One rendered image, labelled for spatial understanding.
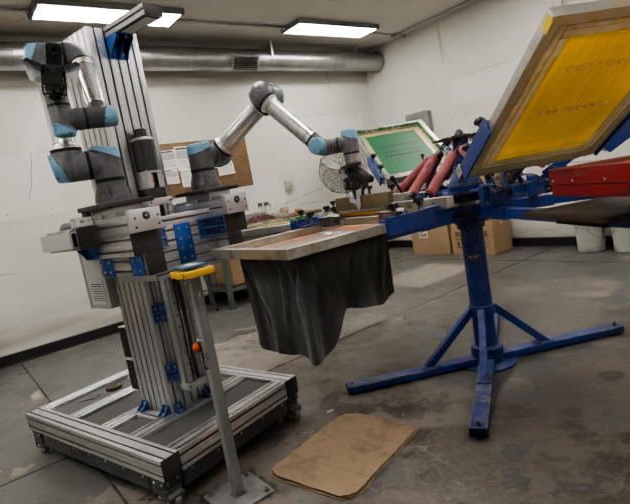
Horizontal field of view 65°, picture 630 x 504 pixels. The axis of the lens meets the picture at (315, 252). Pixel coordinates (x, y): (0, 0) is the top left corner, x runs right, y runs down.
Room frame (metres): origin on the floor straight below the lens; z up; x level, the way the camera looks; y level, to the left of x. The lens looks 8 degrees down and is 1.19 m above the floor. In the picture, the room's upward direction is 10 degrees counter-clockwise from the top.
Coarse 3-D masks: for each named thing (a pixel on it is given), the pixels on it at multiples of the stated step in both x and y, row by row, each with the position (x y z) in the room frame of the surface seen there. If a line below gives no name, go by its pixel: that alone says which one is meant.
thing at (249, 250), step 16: (352, 224) 2.50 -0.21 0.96; (384, 224) 1.94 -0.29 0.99; (256, 240) 2.22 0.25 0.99; (272, 240) 2.27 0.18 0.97; (320, 240) 1.75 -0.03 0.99; (336, 240) 1.79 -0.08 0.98; (352, 240) 1.83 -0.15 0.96; (224, 256) 2.03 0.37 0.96; (240, 256) 1.92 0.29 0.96; (256, 256) 1.82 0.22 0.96; (272, 256) 1.73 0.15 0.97; (288, 256) 1.66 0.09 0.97
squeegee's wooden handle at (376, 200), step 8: (384, 192) 2.15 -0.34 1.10; (336, 200) 2.41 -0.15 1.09; (344, 200) 2.36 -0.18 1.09; (368, 200) 2.23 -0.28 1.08; (376, 200) 2.19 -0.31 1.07; (384, 200) 2.15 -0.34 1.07; (392, 200) 2.14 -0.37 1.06; (336, 208) 2.41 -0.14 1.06; (344, 208) 2.37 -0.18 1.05; (352, 208) 2.32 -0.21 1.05; (360, 208) 2.28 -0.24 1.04; (368, 208) 2.23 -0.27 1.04
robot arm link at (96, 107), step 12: (72, 48) 2.02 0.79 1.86; (72, 60) 2.00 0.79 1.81; (84, 60) 2.00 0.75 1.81; (84, 72) 1.95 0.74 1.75; (96, 72) 2.06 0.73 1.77; (84, 84) 1.91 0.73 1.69; (96, 84) 1.92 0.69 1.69; (84, 96) 1.88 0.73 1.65; (96, 96) 1.86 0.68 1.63; (84, 108) 1.80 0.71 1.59; (96, 108) 1.81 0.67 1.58; (108, 108) 1.83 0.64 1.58; (96, 120) 1.80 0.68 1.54; (108, 120) 1.82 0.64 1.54
